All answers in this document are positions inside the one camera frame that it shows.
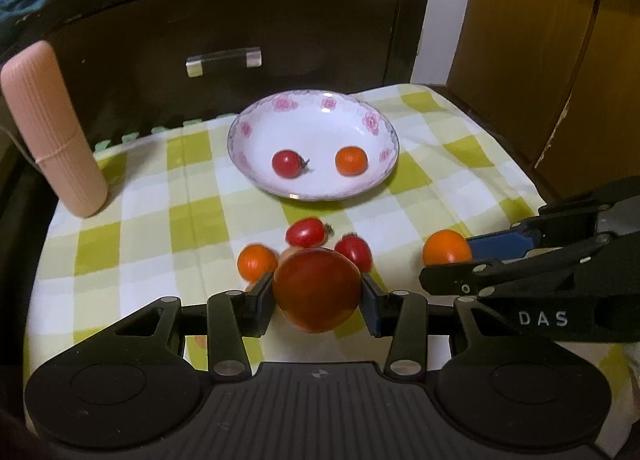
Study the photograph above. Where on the pink ribbed cylinder case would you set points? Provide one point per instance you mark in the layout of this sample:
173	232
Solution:
39	103

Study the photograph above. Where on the white floral plate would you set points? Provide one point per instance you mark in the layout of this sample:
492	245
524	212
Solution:
316	125

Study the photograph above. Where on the small orange in plate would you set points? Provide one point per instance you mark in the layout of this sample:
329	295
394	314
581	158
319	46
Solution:
351	161

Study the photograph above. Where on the small orange on cloth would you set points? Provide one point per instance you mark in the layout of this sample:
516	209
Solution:
255	260

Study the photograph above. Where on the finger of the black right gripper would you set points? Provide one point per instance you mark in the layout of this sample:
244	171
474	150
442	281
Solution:
470	277
567	230

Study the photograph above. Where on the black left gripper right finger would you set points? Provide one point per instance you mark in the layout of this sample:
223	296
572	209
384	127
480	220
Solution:
402	316

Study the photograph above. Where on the brown wooden door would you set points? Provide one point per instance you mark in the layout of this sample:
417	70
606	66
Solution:
558	83

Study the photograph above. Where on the large red tomato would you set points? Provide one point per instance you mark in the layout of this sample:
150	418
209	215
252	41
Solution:
317	289

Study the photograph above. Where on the clear acrylic drawer handle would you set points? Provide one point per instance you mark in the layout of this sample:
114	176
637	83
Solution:
223	61

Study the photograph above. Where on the dark wooden cabinet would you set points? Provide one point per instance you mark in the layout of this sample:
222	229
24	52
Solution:
124	61

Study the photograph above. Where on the tan longan fruit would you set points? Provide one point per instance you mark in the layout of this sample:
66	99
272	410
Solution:
287	253

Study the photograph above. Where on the green white checkered tablecloth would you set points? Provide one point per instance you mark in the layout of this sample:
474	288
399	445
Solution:
117	324

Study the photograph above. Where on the red oval tomato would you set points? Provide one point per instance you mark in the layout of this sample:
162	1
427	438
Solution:
308	232

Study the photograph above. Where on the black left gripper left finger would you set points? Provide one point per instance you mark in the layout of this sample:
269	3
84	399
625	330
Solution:
232	316

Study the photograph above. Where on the small red cherry tomato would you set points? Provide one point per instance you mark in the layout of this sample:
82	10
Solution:
288	164

